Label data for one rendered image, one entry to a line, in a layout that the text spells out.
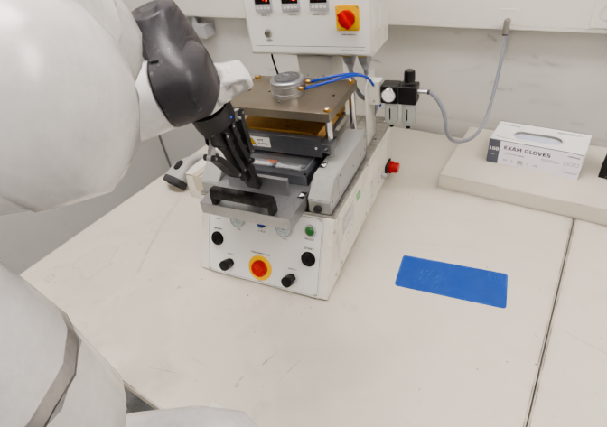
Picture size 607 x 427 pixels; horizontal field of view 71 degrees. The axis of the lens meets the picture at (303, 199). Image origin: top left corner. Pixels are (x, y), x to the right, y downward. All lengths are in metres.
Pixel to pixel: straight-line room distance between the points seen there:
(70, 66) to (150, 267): 1.00
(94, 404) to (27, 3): 0.22
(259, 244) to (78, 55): 0.82
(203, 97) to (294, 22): 0.55
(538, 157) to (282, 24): 0.75
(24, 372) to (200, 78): 0.42
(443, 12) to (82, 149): 1.24
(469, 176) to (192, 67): 0.87
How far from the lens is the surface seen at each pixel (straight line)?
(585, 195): 1.26
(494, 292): 1.01
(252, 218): 0.89
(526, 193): 1.23
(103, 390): 0.31
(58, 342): 0.27
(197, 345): 0.97
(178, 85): 0.58
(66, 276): 1.29
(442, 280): 1.02
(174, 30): 0.63
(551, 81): 1.43
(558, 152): 1.28
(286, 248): 0.96
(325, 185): 0.89
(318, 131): 0.94
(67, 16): 0.22
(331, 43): 1.08
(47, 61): 0.20
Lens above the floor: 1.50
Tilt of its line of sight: 36 degrees down
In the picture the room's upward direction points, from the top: 9 degrees counter-clockwise
